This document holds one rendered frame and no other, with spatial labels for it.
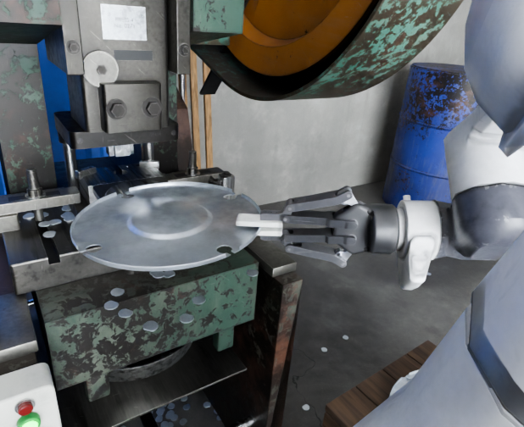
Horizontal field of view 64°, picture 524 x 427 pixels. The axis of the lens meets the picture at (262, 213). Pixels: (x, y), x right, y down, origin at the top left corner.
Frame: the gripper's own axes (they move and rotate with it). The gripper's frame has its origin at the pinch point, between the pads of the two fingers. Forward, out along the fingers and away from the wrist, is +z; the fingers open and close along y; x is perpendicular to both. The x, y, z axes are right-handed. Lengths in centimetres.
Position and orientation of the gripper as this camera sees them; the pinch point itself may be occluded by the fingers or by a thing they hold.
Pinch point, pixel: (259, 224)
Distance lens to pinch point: 64.9
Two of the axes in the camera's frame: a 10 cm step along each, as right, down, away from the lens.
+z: -10.0, -0.3, 0.8
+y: -0.1, -9.0, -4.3
